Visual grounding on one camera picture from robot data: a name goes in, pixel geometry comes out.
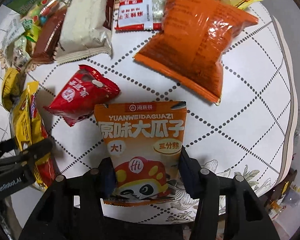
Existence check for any long yellow snack bag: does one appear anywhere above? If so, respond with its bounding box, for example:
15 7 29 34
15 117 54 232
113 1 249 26
10 81 56 191

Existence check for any orange panda sunflower seed bag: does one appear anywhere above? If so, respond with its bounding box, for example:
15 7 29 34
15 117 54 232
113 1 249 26
94 101 187 206

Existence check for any grey white snack packet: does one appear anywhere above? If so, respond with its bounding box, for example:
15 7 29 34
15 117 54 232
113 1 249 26
0 10 25 52

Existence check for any red small snack packet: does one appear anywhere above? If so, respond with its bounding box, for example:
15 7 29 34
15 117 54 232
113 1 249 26
43 64 120 127

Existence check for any small yellow snack bag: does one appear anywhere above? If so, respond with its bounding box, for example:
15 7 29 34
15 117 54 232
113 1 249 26
1 67 20 112

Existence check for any brown snack bar packet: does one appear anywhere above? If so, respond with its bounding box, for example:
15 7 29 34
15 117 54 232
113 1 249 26
32 7 67 64

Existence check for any white wafer packet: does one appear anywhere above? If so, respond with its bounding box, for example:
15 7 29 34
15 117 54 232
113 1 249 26
55 0 113 65

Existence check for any green candy packet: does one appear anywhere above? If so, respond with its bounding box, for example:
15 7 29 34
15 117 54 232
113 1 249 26
12 0 71 68

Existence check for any red white sachet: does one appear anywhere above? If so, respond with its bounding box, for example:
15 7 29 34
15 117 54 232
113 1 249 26
115 0 166 31

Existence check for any orange snack bag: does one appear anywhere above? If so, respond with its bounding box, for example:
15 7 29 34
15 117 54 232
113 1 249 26
134 0 258 105

